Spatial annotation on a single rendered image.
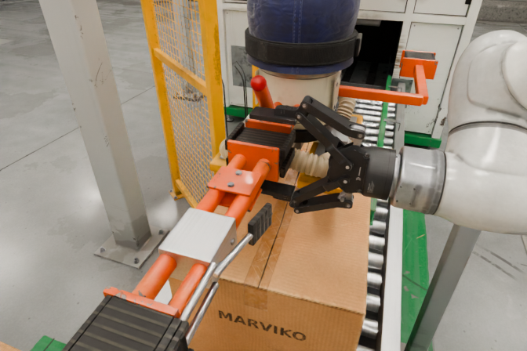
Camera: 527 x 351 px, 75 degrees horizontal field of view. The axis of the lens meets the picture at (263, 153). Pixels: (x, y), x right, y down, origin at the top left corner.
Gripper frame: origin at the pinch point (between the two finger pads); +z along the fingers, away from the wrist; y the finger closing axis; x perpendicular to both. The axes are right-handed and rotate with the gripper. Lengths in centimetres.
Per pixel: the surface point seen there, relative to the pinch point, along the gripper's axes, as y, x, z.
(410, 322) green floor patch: 122, 67, -50
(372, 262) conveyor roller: 69, 47, -25
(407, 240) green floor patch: 122, 121, -50
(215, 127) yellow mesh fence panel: 35, 66, 42
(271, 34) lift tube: -14.7, 15.8, 3.1
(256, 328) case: 41.2, -4.6, -0.5
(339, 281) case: 27.3, 1.6, -15.7
